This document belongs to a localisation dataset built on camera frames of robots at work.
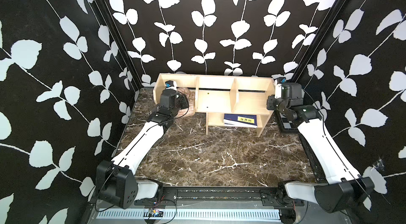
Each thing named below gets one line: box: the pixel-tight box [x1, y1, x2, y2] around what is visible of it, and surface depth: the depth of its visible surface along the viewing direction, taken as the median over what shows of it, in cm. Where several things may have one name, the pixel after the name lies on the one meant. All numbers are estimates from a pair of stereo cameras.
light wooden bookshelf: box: [153, 73, 276, 138], surface depth 82 cm
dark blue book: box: [223, 113, 258, 128], surface depth 87 cm
